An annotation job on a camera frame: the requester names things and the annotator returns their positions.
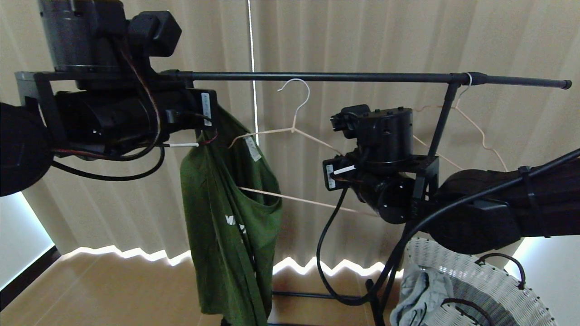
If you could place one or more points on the pale grey shorts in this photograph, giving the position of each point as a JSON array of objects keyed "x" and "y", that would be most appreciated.
[{"x": 421, "y": 294}]

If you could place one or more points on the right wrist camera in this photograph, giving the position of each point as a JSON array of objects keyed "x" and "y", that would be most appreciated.
[{"x": 351, "y": 120}]

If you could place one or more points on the green long-sleeved shirt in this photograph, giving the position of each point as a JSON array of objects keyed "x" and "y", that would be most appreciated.
[{"x": 217, "y": 235}]

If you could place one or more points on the black clothes rack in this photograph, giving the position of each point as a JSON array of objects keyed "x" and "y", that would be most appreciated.
[{"x": 362, "y": 77}]

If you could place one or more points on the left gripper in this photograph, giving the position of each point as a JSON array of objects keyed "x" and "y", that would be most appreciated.
[{"x": 99, "y": 117}]

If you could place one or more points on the white laundry basket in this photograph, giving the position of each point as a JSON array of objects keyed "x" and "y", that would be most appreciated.
[{"x": 480, "y": 276}]

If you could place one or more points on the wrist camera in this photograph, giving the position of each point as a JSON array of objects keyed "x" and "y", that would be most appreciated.
[
  {"x": 351, "y": 120},
  {"x": 156, "y": 31}
]

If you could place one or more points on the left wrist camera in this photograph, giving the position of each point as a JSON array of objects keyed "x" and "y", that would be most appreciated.
[{"x": 156, "y": 31}]

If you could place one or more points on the beige curtain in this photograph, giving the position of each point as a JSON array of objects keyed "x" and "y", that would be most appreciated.
[{"x": 385, "y": 36}]

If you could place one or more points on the pink clothes hanger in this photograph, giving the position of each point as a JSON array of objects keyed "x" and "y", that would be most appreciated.
[
  {"x": 317, "y": 203},
  {"x": 484, "y": 140}
]

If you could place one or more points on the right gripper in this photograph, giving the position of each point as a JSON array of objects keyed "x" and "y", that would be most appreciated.
[{"x": 389, "y": 199}]

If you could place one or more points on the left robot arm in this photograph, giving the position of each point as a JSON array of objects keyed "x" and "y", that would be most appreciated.
[{"x": 81, "y": 40}]

